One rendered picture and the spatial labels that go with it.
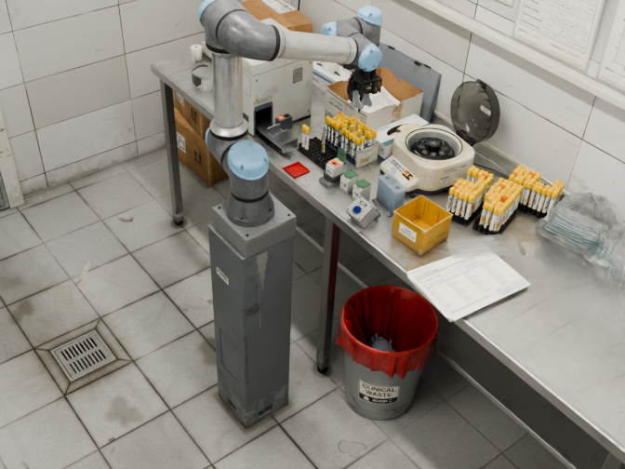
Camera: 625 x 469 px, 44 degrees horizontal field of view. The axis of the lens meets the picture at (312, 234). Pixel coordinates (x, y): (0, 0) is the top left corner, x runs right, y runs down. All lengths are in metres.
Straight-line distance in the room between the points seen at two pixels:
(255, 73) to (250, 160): 0.58
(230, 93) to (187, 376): 1.35
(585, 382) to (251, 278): 1.03
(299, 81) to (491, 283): 1.08
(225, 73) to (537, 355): 1.16
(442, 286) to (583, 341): 0.42
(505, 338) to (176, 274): 1.83
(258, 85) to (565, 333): 1.34
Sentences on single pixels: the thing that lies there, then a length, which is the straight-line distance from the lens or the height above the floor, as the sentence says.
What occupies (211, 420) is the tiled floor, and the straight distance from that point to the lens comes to 3.06.
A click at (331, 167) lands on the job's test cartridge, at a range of 2.63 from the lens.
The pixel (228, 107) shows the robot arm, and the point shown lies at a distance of 2.28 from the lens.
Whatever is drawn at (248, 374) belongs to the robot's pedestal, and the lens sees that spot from 2.78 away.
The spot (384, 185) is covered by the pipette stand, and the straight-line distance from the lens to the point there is 2.54.
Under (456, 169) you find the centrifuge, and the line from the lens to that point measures 2.67.
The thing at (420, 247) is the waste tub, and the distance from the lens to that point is 2.41.
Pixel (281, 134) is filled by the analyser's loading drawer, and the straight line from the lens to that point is 2.81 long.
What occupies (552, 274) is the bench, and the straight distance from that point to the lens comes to 2.47.
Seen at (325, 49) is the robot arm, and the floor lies 1.48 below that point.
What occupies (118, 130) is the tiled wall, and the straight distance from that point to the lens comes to 4.25.
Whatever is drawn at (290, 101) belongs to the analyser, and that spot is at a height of 0.97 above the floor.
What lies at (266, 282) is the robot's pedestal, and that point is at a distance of 2.51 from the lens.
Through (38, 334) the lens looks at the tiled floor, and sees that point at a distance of 3.47.
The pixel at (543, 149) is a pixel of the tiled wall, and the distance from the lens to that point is 2.74.
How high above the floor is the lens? 2.47
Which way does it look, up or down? 40 degrees down
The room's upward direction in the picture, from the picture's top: 3 degrees clockwise
